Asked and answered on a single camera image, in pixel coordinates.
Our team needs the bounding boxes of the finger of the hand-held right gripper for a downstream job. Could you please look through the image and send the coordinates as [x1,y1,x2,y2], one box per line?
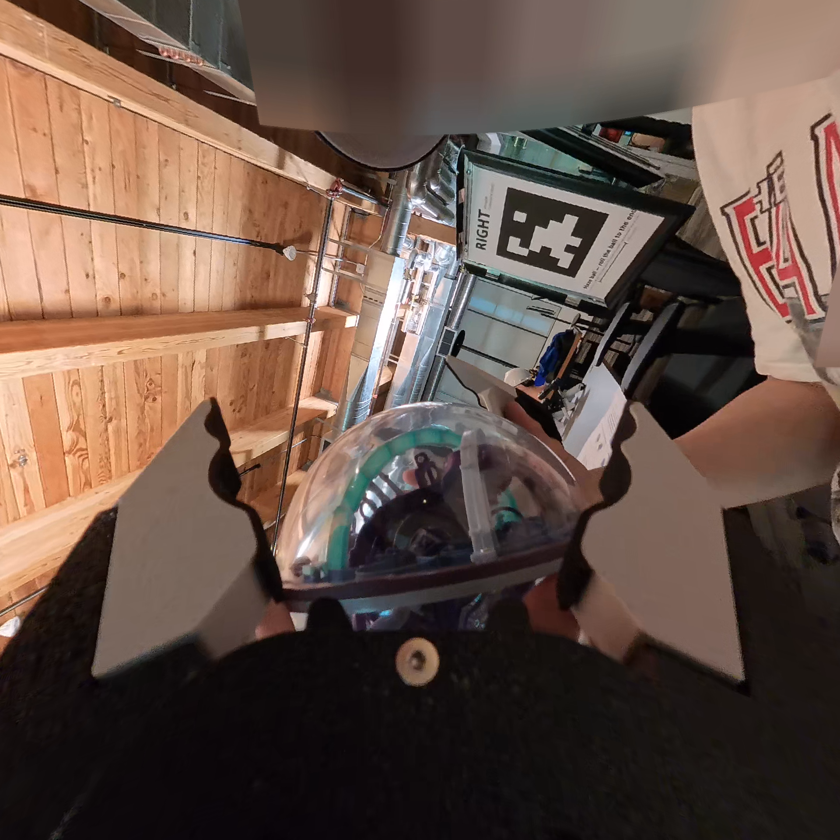
[446,359,519,416]

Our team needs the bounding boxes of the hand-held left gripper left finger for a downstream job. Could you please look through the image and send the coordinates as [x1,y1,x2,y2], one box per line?
[92,397,284,679]

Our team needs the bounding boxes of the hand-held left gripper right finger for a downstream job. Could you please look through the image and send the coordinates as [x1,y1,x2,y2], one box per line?
[558,402,746,683]

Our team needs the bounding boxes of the clear plastic maze ball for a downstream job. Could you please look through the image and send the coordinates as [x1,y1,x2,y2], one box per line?
[276,402,588,631]

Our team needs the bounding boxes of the person's right forearm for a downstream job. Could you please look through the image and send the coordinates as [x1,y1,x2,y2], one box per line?
[672,377,840,509]

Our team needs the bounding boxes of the person's right hand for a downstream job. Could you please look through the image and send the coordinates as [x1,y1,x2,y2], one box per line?
[504,399,601,500]

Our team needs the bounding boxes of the person's left hand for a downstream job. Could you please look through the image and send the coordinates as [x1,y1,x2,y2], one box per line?
[525,577,580,641]

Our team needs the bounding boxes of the white stands with blue gear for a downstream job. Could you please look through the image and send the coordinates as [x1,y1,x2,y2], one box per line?
[535,328,585,408]

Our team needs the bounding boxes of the white paper sheet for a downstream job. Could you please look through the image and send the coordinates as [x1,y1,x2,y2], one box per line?
[564,364,631,470]

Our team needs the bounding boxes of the framed marker sign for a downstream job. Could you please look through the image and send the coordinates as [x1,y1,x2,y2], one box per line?
[456,150,697,309]

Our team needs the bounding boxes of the black office chair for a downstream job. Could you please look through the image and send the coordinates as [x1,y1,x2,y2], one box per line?
[594,236,756,395]

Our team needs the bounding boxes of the silver spiral air duct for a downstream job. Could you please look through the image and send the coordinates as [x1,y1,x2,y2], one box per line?
[377,134,460,263]

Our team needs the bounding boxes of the black track light rail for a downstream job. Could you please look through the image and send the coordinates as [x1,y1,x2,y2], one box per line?
[0,193,299,260]

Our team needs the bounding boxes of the grey rectangular air duct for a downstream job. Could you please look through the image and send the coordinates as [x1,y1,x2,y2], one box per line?
[85,0,257,102]

